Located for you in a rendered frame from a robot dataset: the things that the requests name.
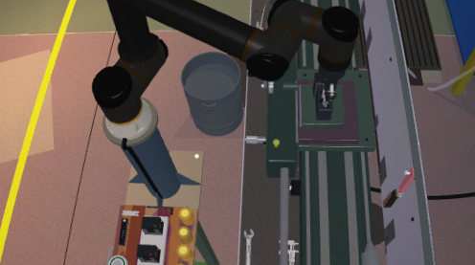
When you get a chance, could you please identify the green rack stand leg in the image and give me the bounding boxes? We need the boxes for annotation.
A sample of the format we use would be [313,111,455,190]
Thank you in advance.
[193,220,221,265]

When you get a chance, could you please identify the white hose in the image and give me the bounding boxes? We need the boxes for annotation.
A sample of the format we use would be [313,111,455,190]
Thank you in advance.
[426,65,475,93]

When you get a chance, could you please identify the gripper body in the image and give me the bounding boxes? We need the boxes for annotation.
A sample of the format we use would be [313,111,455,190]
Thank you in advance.
[313,70,341,95]

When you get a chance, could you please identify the green lathe carriage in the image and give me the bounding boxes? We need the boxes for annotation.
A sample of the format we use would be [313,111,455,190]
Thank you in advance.
[265,67,377,179]

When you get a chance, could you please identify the green lathe body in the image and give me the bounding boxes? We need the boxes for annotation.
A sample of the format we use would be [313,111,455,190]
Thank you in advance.
[267,0,377,265]

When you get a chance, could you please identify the grey splash guard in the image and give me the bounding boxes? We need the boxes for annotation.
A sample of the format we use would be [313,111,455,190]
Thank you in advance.
[358,0,436,265]

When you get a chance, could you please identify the purple cross slide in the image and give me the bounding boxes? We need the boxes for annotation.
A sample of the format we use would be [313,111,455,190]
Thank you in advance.
[296,78,361,145]

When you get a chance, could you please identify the silver tool post lever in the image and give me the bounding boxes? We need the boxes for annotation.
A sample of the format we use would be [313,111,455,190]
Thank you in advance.
[320,82,337,109]

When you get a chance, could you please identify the black tool holder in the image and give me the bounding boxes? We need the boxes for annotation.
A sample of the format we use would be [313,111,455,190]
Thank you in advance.
[135,243,162,265]
[140,215,166,235]

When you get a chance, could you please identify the grey tailstock centre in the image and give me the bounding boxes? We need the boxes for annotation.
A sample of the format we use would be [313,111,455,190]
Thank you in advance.
[360,238,380,265]

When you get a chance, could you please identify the blue yellow cart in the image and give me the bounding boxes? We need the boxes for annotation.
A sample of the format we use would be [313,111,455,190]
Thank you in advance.
[423,0,475,97]

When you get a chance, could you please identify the grey lead screw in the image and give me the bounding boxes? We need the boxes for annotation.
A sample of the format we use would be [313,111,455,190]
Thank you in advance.
[279,167,290,265]

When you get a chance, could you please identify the black cable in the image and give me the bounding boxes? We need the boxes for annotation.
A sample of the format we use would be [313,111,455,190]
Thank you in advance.
[369,186,475,202]

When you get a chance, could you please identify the silver open wrench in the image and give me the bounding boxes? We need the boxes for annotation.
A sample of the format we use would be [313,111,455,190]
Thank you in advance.
[242,229,256,265]

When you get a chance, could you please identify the black flat bar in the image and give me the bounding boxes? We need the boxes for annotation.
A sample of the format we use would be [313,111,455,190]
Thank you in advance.
[118,217,130,247]

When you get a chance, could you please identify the brown brush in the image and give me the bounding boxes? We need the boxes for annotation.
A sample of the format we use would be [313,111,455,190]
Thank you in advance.
[381,188,400,209]

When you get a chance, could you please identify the silver caliper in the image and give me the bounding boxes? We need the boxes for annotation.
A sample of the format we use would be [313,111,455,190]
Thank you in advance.
[279,239,300,265]

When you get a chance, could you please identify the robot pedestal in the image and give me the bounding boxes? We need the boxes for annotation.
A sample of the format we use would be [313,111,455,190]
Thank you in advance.
[102,96,205,210]

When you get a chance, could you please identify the dark slatted rack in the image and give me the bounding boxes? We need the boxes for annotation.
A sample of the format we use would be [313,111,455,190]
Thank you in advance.
[386,0,443,86]

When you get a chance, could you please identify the grey metal drum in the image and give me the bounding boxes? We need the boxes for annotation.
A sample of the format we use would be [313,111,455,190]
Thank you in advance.
[180,51,245,137]

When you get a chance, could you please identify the yellow round knob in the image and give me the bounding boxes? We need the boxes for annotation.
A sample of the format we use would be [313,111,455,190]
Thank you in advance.
[175,243,194,263]
[176,225,194,245]
[177,207,195,227]

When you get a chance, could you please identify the dark blue tool post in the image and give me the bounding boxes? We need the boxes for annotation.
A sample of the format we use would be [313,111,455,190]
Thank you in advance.
[315,89,334,121]

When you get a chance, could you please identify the red flat tool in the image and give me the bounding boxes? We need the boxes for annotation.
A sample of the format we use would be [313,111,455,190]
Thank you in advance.
[396,167,416,196]

